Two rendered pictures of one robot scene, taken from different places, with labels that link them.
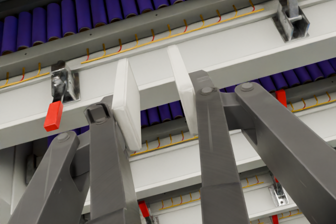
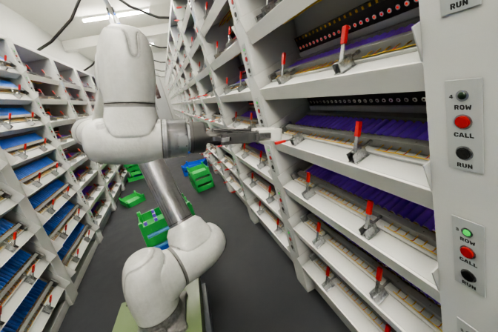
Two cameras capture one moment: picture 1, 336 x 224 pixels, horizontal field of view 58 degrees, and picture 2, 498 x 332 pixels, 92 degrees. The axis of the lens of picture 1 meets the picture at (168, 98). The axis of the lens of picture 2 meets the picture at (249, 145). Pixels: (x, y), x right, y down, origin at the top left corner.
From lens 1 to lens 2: 58 cm
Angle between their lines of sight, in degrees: 67
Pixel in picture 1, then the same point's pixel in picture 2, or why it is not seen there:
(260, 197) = (370, 285)
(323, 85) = (416, 228)
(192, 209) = (339, 254)
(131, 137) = not seen: hidden behind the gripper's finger
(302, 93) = (399, 222)
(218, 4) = (348, 136)
